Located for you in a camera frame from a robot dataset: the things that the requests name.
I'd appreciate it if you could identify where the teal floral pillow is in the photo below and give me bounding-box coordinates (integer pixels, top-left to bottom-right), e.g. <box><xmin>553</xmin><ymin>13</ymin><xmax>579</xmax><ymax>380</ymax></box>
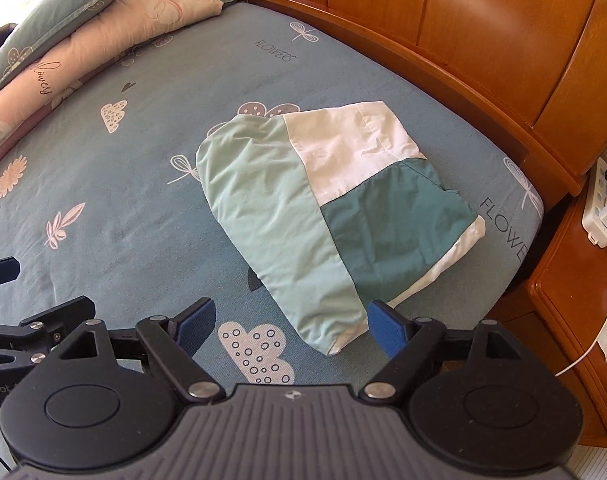
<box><xmin>0</xmin><ymin>0</ymin><xmax>133</xmax><ymax>106</ymax></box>

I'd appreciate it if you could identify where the wooden nightstand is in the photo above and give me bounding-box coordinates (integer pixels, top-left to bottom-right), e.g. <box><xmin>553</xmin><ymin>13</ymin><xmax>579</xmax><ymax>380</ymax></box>
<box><xmin>486</xmin><ymin>192</ymin><xmax>607</xmax><ymax>448</ymax></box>

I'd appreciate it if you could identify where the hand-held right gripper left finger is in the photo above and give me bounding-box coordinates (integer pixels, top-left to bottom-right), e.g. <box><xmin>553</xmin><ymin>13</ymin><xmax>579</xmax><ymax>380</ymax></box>
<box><xmin>48</xmin><ymin>297</ymin><xmax>227</xmax><ymax>403</ymax></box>

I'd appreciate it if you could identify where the wooden bed headboard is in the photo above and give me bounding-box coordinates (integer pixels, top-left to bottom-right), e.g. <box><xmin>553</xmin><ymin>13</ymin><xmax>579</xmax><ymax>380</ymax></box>
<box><xmin>176</xmin><ymin>0</ymin><xmax>607</xmax><ymax>198</ymax></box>

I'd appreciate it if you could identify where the white and green hooded jacket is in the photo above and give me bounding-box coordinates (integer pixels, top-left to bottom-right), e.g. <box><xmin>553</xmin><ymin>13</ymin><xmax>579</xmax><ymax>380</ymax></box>
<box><xmin>196</xmin><ymin>100</ymin><xmax>487</xmax><ymax>357</ymax></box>

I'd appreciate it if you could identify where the white power strip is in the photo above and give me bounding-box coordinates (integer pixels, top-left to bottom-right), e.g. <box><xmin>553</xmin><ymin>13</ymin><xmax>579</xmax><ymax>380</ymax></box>
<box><xmin>581</xmin><ymin>157</ymin><xmax>607</xmax><ymax>248</ymax></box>

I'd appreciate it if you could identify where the pink floral quilt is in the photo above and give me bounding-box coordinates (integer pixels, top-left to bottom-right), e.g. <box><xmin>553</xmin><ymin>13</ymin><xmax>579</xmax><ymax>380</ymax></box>
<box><xmin>0</xmin><ymin>0</ymin><xmax>224</xmax><ymax>166</ymax></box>

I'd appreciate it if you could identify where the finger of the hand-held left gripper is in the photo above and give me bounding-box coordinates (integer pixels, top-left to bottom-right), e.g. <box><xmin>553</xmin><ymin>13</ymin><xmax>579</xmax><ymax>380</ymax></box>
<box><xmin>0</xmin><ymin>257</ymin><xmax>22</xmax><ymax>291</ymax></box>
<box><xmin>0</xmin><ymin>296</ymin><xmax>96</xmax><ymax>376</ymax></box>

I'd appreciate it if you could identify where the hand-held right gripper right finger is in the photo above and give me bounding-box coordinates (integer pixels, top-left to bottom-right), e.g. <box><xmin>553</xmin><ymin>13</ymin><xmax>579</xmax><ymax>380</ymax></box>
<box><xmin>361</xmin><ymin>299</ymin><xmax>534</xmax><ymax>403</ymax></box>

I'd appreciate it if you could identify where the white cable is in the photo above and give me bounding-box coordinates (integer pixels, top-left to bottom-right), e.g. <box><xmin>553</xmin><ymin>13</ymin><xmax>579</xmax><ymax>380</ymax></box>
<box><xmin>553</xmin><ymin>282</ymin><xmax>607</xmax><ymax>378</ymax></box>

